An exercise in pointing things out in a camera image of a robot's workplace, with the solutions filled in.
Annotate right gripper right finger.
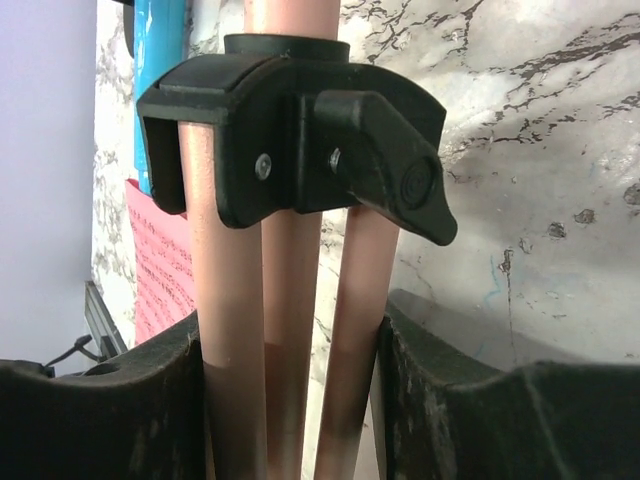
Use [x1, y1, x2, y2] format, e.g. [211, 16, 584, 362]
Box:
[374, 289, 639, 479]

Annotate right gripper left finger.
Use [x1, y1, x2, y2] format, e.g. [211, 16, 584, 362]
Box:
[1, 314, 206, 479]

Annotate pink music stand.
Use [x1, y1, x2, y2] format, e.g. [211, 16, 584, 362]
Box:
[137, 1, 457, 479]

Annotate pink sheet music pages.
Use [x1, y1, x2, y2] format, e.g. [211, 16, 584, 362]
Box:
[125, 179, 195, 345]

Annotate blue toy microphone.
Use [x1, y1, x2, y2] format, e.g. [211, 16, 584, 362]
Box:
[130, 0, 189, 196]

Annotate aluminium rail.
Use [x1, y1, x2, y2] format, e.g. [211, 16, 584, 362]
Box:
[84, 281, 128, 359]

